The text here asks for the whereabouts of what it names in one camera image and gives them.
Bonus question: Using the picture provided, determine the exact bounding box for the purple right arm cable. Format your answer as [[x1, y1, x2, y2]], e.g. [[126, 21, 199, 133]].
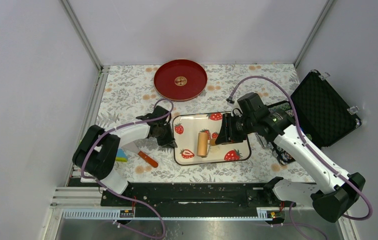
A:
[[226, 75, 374, 240]]

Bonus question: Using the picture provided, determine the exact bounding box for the black open chip case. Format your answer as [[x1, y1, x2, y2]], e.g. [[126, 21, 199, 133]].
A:
[[255, 69, 363, 167]]

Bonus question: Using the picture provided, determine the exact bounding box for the colourful toy block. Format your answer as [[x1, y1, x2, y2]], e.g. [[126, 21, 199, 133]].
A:
[[115, 148, 128, 163]]

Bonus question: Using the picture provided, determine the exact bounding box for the metal scraper orange handle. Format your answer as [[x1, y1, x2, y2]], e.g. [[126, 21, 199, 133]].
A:
[[121, 142, 159, 168]]

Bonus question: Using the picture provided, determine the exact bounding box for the round red tray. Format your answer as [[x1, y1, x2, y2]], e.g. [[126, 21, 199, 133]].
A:
[[153, 59, 208, 102]]

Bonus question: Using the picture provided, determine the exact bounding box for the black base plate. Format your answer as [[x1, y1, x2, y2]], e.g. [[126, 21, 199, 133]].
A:
[[100, 183, 291, 219]]

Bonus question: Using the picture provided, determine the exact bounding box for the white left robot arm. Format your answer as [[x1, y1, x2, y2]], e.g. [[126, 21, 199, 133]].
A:
[[72, 105, 177, 206]]

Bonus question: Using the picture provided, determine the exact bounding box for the wooden dough roller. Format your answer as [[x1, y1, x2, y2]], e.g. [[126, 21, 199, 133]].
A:
[[196, 132, 217, 158]]

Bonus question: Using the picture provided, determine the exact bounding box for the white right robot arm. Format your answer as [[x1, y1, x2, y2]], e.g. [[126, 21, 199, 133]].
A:
[[215, 92, 366, 223]]

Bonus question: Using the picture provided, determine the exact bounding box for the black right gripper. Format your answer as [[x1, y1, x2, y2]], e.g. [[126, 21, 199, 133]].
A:
[[215, 112, 256, 145]]

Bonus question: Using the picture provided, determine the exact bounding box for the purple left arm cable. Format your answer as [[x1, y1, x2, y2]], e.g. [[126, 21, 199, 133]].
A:
[[80, 97, 175, 240]]

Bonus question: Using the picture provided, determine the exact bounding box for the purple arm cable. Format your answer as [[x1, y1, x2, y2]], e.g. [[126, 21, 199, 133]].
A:
[[226, 75, 374, 240], [80, 97, 175, 240]]

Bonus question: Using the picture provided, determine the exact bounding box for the strawberry pattern rectangular tray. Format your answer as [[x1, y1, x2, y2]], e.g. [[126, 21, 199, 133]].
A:
[[172, 112, 252, 166]]

